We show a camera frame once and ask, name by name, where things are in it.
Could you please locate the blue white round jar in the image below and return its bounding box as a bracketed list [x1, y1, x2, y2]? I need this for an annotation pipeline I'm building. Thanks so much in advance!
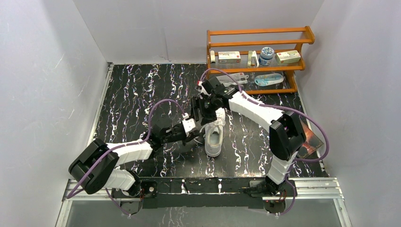
[258, 47, 275, 66]

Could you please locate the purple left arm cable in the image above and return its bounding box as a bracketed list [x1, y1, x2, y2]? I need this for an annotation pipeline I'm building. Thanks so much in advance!
[66, 99, 189, 217]

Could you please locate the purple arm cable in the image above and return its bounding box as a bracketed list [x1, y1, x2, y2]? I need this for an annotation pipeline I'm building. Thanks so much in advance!
[199, 68, 330, 163]
[66, 99, 189, 217]

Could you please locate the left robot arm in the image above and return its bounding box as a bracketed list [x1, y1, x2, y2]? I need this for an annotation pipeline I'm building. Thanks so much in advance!
[68, 118, 199, 197]

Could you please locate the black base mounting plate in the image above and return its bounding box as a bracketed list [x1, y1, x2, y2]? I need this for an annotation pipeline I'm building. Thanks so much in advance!
[111, 177, 298, 215]

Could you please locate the white box on right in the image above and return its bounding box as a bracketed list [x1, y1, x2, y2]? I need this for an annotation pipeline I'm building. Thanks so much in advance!
[275, 50, 301, 65]

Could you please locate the aluminium rail frame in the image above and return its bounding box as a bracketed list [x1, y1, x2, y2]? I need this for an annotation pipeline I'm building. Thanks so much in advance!
[55, 177, 352, 227]

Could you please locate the white sneaker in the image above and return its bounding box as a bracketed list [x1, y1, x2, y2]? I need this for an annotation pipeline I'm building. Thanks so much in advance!
[194, 108, 226, 157]

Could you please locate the white box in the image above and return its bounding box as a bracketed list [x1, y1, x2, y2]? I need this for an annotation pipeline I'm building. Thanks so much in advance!
[275, 50, 301, 65]
[218, 51, 241, 63]

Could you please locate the blue oval package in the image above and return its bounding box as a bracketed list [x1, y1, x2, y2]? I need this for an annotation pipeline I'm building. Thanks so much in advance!
[254, 73, 284, 87]

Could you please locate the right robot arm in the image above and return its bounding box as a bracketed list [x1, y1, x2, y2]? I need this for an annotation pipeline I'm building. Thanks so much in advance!
[192, 78, 306, 196]

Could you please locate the orange wooden shelf rack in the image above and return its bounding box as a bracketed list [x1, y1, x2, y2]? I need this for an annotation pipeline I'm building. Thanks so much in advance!
[205, 26, 315, 95]

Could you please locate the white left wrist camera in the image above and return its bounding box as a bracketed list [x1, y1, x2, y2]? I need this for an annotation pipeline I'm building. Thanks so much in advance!
[182, 118, 197, 134]

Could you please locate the white flat packet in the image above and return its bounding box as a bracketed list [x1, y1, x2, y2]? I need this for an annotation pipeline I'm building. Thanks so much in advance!
[216, 72, 249, 87]

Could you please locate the beige clip item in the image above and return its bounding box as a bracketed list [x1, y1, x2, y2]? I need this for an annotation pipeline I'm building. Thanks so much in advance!
[247, 51, 259, 68]

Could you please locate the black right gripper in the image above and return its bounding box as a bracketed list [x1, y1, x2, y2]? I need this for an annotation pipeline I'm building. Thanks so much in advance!
[190, 95, 219, 125]

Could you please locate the dark book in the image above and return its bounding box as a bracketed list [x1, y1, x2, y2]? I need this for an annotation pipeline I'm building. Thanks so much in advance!
[297, 122, 324, 159]

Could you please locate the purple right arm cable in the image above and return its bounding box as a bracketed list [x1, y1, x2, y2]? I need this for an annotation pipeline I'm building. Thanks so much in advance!
[199, 68, 330, 163]

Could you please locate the white box on left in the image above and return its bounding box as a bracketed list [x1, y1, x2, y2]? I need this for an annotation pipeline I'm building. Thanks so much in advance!
[218, 51, 241, 63]

